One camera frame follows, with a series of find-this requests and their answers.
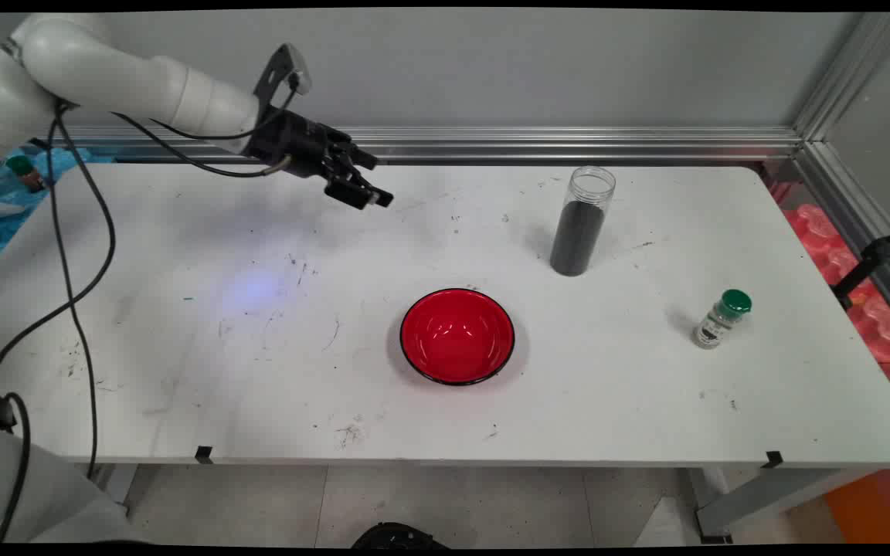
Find orange box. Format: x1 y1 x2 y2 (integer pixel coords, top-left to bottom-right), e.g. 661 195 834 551
824 463 890 543

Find green-capped spice bottle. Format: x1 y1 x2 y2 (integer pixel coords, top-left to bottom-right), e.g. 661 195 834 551
692 289 752 350

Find black cable with metal plug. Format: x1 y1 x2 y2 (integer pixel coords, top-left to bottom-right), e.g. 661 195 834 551
0 104 293 541

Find aluminium frame post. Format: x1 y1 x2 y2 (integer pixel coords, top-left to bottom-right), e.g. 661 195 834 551
791 12 890 144

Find short aluminium frame rail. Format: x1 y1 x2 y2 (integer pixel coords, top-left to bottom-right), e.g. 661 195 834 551
794 141 890 341

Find small bottle with green lid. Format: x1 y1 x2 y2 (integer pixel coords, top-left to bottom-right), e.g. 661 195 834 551
5 154 49 194

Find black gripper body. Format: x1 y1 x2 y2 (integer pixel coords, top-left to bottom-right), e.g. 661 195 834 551
244 108 355 182

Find black tripod stand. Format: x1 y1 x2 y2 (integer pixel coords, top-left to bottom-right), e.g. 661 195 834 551
831 210 890 310

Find red plastic bags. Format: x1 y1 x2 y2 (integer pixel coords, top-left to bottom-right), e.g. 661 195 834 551
768 181 890 424

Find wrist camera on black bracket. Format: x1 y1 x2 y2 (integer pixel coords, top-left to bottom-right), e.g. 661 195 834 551
253 42 313 117

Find red bowl with black rim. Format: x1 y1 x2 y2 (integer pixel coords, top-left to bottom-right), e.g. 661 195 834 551
399 288 516 386

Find clear jar with black seeds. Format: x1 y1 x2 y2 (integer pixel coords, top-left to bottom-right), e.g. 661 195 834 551
550 165 617 277

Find grey table leg with foot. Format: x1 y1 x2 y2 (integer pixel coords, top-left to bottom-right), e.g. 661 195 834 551
688 466 878 544

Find black round floor object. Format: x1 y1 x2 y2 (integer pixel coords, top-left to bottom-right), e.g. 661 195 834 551
351 522 450 551

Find long aluminium frame rail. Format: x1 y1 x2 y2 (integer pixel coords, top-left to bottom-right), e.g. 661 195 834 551
28 126 803 164

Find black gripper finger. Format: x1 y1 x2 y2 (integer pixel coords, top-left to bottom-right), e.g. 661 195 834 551
333 139 379 171
324 164 395 211

